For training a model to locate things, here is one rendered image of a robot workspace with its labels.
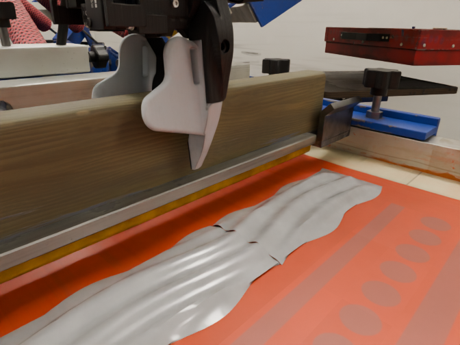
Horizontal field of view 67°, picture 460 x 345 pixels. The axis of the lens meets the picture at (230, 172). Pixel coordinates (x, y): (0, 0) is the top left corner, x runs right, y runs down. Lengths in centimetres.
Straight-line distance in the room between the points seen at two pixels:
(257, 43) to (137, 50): 254
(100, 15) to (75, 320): 16
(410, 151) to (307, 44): 214
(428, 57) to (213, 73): 91
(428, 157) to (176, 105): 31
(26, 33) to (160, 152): 50
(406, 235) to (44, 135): 27
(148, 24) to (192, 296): 16
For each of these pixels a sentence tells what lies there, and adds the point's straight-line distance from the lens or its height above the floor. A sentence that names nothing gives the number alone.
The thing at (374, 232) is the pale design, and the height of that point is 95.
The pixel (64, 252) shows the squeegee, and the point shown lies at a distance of 26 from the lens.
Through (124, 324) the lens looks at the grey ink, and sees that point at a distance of 21.
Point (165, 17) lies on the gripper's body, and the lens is 22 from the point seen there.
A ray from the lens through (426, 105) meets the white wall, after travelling 227.
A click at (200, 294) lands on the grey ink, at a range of 22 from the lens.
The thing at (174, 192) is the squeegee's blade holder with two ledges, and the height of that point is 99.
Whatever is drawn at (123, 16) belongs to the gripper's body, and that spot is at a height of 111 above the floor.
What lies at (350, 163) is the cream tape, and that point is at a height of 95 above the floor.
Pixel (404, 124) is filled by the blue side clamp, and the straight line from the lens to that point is 47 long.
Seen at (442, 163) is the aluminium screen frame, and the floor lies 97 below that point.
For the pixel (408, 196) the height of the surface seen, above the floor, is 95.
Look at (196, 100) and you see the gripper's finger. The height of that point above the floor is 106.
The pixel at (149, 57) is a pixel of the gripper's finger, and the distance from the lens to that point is 28.
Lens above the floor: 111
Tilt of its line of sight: 23 degrees down
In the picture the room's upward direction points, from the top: 1 degrees clockwise
